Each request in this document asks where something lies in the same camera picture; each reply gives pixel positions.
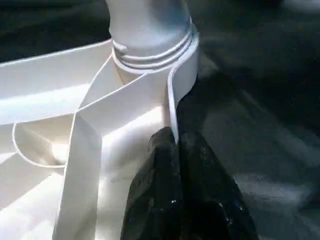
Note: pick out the white plastic table top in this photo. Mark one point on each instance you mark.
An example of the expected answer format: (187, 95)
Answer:
(40, 90)

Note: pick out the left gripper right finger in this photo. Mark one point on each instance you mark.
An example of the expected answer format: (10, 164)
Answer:
(210, 200)

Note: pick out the white plastic table leg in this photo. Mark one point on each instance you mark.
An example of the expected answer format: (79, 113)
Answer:
(145, 25)

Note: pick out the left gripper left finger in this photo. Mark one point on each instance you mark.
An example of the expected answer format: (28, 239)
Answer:
(152, 200)

